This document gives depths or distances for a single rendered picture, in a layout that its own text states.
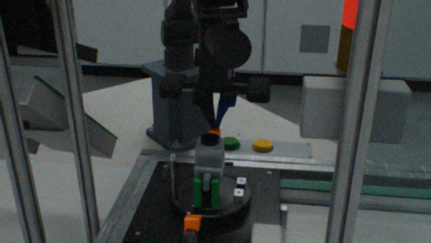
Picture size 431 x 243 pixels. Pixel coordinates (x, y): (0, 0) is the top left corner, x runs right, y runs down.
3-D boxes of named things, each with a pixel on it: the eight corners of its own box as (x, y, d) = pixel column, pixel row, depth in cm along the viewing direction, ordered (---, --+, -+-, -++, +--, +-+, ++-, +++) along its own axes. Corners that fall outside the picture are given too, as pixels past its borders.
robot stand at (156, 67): (189, 120, 133) (188, 53, 124) (220, 139, 122) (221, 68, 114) (145, 134, 125) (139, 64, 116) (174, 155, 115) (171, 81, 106)
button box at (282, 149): (215, 160, 105) (215, 136, 102) (309, 166, 103) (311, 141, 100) (211, 177, 99) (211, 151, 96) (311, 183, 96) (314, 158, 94)
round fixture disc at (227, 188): (178, 175, 86) (177, 166, 85) (252, 180, 85) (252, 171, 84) (161, 223, 74) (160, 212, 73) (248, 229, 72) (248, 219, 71)
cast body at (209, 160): (199, 162, 80) (198, 127, 77) (225, 164, 79) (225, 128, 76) (192, 190, 72) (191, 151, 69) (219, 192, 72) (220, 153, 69)
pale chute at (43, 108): (51, 149, 92) (58, 128, 93) (111, 159, 88) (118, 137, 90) (-53, 94, 66) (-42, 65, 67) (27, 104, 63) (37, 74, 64)
